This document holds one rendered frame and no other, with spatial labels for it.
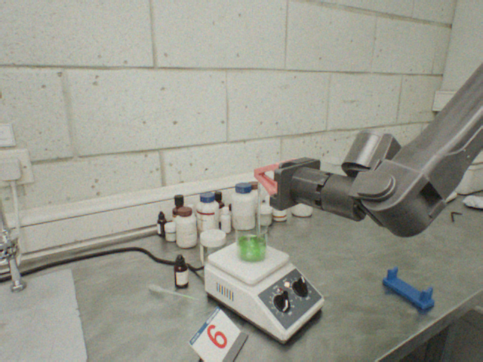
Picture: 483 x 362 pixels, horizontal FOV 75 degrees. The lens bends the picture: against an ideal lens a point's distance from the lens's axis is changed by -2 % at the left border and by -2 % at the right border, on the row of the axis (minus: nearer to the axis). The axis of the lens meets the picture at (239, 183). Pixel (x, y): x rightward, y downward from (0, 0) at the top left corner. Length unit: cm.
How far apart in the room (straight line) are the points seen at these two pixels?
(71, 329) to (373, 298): 57
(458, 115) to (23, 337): 71
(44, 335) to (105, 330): 9
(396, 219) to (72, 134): 77
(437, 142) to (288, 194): 21
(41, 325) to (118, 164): 44
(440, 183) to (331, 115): 94
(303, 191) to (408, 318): 34
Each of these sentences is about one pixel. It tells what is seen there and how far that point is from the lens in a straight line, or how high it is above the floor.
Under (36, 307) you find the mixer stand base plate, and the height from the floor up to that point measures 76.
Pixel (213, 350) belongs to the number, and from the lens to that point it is 56.
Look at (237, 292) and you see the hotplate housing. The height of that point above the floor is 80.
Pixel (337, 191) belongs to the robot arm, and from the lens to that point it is 45.
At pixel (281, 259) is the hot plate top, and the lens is 64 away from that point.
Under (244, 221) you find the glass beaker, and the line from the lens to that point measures 63.
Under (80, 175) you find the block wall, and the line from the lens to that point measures 93.
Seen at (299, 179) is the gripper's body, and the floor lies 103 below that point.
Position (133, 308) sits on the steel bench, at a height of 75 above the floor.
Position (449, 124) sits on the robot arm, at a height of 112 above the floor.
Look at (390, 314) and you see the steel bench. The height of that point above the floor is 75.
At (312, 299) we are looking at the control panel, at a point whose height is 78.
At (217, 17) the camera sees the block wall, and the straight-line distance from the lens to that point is 103.
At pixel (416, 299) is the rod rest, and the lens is 74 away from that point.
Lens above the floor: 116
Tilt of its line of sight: 18 degrees down
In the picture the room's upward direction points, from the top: straight up
